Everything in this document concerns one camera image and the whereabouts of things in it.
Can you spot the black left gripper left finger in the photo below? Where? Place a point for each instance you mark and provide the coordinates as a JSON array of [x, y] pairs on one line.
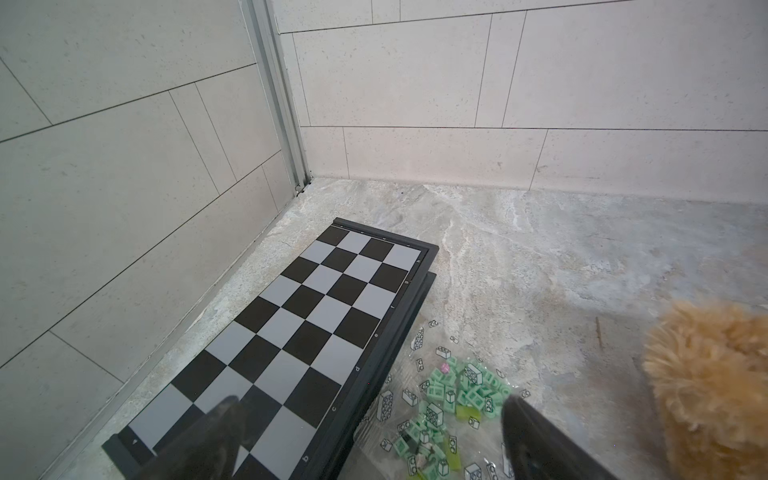
[[207, 450]]

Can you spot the folded black white chessboard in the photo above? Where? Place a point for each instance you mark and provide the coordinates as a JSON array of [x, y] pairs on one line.
[[304, 357]]

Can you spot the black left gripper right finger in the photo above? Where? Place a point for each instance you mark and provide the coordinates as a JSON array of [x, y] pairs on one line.
[[537, 449]]

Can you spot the tan plush teddy bear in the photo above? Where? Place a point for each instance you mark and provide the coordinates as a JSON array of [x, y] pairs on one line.
[[707, 367]]

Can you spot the clear bag of green bricks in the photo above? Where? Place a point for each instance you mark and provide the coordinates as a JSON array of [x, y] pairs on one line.
[[438, 413]]

